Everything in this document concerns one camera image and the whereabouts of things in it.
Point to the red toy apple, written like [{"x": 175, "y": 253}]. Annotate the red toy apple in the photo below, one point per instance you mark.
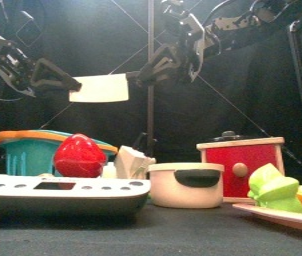
[{"x": 79, "y": 156}]

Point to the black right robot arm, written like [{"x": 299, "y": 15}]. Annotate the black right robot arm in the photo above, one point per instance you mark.
[{"x": 247, "y": 23}]

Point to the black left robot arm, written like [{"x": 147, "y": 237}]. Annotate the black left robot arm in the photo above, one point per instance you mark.
[{"x": 1, "y": 23}]

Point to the vertical metal pole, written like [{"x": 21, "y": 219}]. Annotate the vertical metal pole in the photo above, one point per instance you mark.
[{"x": 150, "y": 110}]

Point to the black pole clamp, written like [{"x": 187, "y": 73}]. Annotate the black pole clamp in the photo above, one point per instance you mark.
[{"x": 141, "y": 143}]

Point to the black knob lid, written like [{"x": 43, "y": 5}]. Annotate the black knob lid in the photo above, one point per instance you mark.
[{"x": 228, "y": 136}]

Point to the teal basket orange rim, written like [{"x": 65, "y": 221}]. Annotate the teal basket orange rim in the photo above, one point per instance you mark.
[{"x": 28, "y": 156}]

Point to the small white toy piece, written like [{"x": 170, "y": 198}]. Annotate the small white toy piece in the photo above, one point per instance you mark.
[{"x": 108, "y": 170}]

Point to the red wooden box with knob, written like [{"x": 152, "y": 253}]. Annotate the red wooden box with knob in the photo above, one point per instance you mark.
[{"x": 251, "y": 156}]

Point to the white grey kitchen scale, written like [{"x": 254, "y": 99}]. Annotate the white grey kitchen scale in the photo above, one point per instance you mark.
[{"x": 60, "y": 196}]

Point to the green toy vegetable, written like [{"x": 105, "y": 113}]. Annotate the green toy vegetable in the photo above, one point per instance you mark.
[{"x": 274, "y": 190}]

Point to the pink plate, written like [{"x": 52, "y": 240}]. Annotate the pink plate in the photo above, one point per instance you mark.
[{"x": 287, "y": 218}]

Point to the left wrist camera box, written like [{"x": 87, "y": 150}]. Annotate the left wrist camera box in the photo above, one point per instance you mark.
[{"x": 28, "y": 30}]

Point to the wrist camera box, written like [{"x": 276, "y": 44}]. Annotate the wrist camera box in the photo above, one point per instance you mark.
[
  {"x": 174, "y": 15},
  {"x": 28, "y": 30}
]

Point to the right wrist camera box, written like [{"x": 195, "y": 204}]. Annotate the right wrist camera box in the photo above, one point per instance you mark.
[{"x": 174, "y": 15}]

